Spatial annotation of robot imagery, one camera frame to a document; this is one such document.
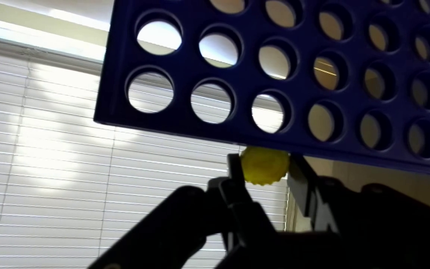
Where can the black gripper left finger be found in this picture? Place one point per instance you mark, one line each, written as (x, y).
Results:
(194, 218)

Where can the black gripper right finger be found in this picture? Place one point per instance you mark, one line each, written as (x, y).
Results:
(373, 224)

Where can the yellow game disc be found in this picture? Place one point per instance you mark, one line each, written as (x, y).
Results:
(264, 166)

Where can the blue perforated game grid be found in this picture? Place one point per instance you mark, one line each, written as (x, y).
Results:
(245, 79)

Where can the white window blinds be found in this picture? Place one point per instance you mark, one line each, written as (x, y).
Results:
(36, 149)

